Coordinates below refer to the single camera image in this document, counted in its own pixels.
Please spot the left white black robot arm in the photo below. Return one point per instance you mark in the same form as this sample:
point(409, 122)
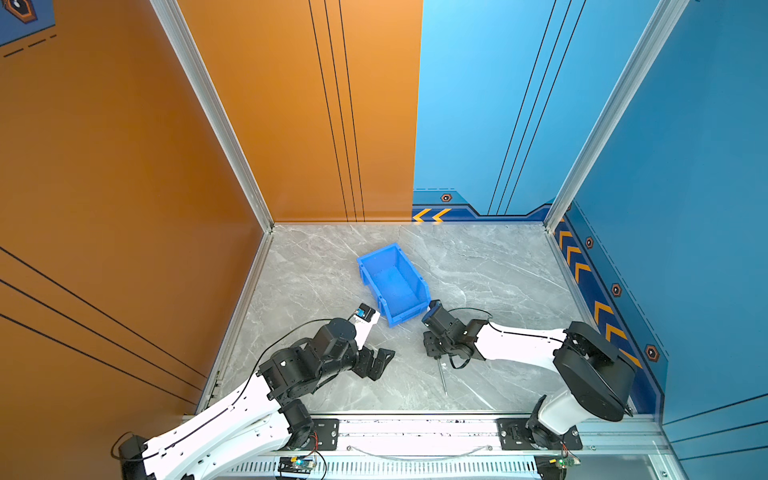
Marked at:
point(265, 413)

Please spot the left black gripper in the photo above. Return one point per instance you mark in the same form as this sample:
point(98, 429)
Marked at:
point(366, 369)

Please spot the aluminium corner post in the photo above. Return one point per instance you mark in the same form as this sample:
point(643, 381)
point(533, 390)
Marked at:
point(652, 40)
point(178, 33)

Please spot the aluminium front rail frame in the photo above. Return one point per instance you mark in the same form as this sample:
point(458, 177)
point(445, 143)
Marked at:
point(465, 445)

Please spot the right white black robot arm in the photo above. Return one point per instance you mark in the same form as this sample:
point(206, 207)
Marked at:
point(598, 377)

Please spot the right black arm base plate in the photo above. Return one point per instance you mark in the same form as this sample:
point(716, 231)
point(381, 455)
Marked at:
point(514, 434)

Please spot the left green circuit board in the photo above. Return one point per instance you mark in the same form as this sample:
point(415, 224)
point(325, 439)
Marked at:
point(296, 467)

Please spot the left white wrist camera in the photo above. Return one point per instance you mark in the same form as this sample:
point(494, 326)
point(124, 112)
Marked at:
point(363, 315)

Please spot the blue plastic bin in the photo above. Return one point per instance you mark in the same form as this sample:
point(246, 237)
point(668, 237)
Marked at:
point(400, 291)

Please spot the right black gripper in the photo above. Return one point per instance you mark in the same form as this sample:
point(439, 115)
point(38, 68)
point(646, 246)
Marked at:
point(427, 340)

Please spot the black handled screwdriver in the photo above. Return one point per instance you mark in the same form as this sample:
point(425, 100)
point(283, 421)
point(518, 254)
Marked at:
point(441, 374)

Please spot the right green circuit board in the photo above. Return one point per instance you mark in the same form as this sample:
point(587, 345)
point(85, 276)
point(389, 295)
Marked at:
point(565, 460)

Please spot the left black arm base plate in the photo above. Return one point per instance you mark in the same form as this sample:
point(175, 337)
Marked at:
point(322, 435)

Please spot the left aluminium corner post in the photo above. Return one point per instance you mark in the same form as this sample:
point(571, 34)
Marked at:
point(178, 33)

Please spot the right aluminium corner post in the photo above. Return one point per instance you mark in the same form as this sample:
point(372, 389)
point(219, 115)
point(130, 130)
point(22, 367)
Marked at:
point(652, 40)

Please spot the green circuit board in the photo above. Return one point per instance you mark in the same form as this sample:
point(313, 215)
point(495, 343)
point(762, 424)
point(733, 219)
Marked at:
point(296, 467)
point(565, 460)

